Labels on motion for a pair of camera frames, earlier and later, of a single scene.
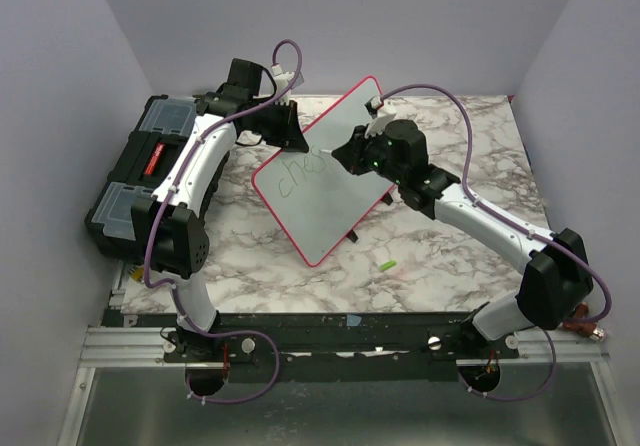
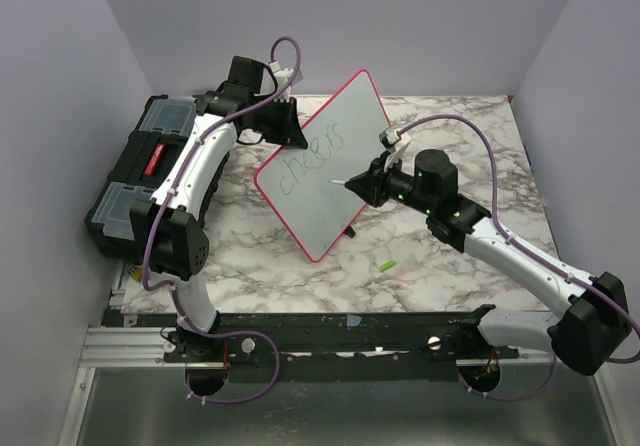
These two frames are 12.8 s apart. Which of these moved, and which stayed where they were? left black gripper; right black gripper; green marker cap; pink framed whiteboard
Moved: right black gripper
Stayed: left black gripper; pink framed whiteboard; green marker cap
